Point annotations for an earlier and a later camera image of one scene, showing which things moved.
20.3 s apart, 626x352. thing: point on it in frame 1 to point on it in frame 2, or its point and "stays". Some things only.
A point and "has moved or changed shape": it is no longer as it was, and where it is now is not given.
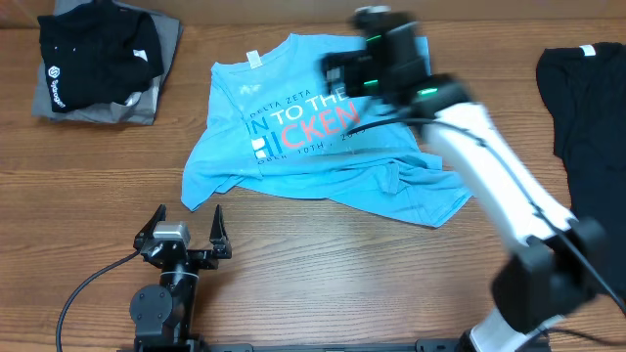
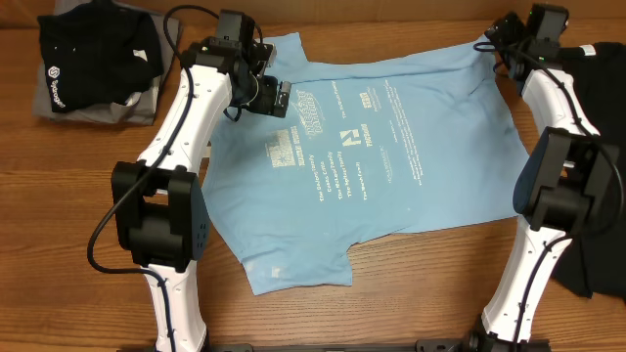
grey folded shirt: x=141 y=109 stays
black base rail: x=365 y=346 stays
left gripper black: x=206 y=259 to x=264 y=102
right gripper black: x=337 y=66 to x=500 y=35
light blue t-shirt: x=274 y=127 has moved or changed shape
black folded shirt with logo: x=97 y=53 stays
